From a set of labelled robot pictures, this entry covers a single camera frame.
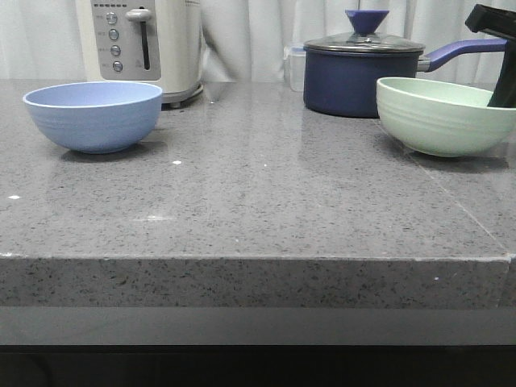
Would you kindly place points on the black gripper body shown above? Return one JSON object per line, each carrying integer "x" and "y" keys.
{"x": 493, "y": 21}

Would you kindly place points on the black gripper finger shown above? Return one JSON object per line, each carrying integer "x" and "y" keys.
{"x": 504, "y": 93}

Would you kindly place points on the light green bowl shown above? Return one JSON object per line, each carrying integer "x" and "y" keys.
{"x": 439, "y": 118}

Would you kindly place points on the light blue bowl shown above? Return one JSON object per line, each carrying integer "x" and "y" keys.
{"x": 95, "y": 117}

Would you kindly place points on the glass lid with blue knob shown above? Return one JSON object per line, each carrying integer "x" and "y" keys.
{"x": 364, "y": 38}

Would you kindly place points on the dark blue saucepan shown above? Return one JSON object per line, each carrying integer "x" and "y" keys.
{"x": 342, "y": 80}

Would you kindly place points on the clear plastic food container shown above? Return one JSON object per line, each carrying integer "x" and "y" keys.
{"x": 294, "y": 66}

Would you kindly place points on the white curtain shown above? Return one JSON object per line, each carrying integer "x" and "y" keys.
{"x": 245, "y": 40}

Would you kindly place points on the cream toaster appliance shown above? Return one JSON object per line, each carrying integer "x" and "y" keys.
{"x": 151, "y": 41}

